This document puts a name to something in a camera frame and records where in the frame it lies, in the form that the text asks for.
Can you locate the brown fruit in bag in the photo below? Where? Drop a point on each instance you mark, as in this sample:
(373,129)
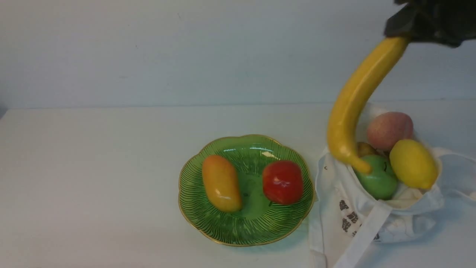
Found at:
(364,149)

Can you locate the yellow lemon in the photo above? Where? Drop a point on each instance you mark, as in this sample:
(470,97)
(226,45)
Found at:
(413,164)

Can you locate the green apple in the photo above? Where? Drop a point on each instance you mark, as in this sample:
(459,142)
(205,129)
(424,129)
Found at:
(381,183)

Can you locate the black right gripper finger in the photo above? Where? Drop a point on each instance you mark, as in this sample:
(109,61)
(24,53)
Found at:
(444,22)

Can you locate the orange yellow mango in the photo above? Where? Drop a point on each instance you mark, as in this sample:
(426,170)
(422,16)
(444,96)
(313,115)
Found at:
(221,184)

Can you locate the green glass plate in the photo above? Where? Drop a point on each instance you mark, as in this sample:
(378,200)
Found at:
(260,221)

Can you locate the red apple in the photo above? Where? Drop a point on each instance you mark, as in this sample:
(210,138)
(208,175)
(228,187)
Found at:
(283,182)

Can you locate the yellow banana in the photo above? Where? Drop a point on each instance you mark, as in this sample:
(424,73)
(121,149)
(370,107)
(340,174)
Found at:
(354,96)

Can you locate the pink peach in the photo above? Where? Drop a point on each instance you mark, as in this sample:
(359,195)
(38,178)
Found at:
(385,130)

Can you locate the white canvas tote bag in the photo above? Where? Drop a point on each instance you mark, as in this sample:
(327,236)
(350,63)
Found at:
(345,219)

